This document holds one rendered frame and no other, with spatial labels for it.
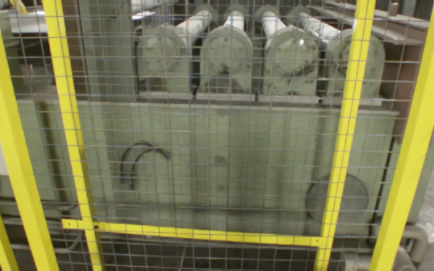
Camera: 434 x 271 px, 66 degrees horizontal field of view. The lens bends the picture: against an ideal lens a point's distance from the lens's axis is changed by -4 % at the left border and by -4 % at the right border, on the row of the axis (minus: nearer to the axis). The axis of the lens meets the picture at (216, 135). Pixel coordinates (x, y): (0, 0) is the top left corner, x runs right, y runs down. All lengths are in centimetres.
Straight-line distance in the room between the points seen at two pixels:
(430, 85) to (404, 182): 28
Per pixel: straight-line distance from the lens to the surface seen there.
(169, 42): 180
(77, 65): 195
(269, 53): 180
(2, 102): 105
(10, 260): 190
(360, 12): 130
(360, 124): 194
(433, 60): 97
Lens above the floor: 149
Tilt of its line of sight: 24 degrees down
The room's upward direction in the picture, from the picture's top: straight up
